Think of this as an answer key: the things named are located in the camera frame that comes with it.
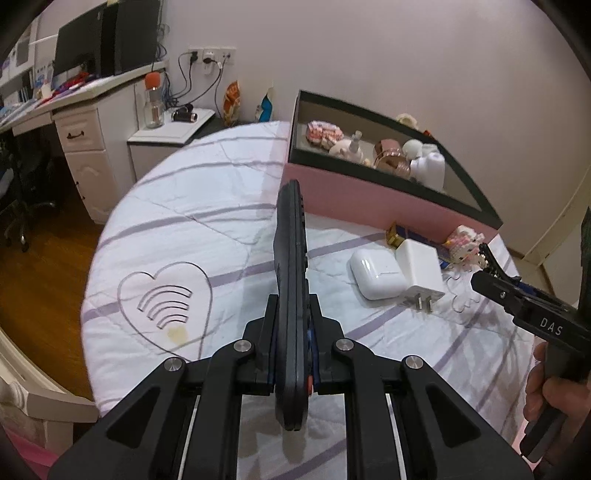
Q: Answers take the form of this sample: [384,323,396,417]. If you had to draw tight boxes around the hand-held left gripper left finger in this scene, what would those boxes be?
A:
[48,295,280,480]

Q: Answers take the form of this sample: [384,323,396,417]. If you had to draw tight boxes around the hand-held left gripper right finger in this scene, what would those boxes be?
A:
[307,293,532,480]

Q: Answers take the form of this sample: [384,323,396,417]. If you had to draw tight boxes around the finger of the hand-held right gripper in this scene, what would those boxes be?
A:
[471,270,522,315]
[508,275,578,308]

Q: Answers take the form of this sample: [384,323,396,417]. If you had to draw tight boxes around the black flower hair clip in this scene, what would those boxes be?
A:
[478,242,522,282]

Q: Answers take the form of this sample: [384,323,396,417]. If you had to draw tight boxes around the black remote control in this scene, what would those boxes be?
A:
[272,180,311,432]

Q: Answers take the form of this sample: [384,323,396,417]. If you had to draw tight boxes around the rose gold metal cylinder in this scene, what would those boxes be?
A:
[373,138,411,178]

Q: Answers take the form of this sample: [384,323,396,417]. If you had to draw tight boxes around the white pump bottle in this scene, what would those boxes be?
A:
[347,130,365,162]

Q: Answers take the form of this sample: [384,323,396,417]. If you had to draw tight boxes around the person's right hand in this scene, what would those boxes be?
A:
[524,344,591,423]

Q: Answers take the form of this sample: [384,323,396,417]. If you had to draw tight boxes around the pink cat block toy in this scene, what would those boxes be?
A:
[442,224,485,268]

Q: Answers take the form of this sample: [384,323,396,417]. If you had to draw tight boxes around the white earbuds case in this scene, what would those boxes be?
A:
[348,248,407,301]

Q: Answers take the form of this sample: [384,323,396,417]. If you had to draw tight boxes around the small blue gold box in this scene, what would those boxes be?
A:
[386,222,452,271]

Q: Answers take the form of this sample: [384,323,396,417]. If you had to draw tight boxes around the white striped quilt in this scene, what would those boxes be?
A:
[81,121,548,480]

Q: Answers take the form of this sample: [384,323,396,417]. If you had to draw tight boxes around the low white side table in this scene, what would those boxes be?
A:
[127,108,218,183]

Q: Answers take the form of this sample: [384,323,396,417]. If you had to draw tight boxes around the blue white bag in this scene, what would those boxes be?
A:
[255,85,275,123]

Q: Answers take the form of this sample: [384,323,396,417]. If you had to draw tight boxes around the orange snack bag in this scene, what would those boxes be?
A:
[223,80,243,127]

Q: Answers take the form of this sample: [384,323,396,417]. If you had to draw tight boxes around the pink bed sheet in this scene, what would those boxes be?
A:
[0,429,61,480]

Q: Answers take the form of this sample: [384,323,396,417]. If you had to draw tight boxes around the white desk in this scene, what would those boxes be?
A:
[0,69,167,227]

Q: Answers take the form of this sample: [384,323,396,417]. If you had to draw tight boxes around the clear bottle orange lid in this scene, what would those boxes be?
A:
[144,71,166,129]

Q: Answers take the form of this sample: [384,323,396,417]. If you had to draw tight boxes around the black office chair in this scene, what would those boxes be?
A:
[0,138,61,252]

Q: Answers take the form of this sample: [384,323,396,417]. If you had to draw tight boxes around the red desk items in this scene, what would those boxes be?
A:
[51,71,100,97]

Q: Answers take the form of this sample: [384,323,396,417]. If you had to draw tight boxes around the black computer monitor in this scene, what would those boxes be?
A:
[99,0,162,77]
[52,0,105,79]

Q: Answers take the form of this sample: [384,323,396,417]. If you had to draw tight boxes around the books and papers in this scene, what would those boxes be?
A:
[0,60,56,125]

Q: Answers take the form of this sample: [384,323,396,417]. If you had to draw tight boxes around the white glass-door cabinet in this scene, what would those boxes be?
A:
[0,23,38,84]

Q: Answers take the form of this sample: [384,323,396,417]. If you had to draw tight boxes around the white wall charger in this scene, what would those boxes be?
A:
[394,239,446,315]

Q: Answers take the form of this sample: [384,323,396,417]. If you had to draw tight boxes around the white wooden bed frame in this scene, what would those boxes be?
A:
[0,318,100,462]

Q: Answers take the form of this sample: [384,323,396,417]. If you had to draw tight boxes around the black power cables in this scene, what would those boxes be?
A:
[164,52,223,109]

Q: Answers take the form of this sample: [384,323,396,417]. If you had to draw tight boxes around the white wall socket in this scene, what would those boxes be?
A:
[188,45,237,65]

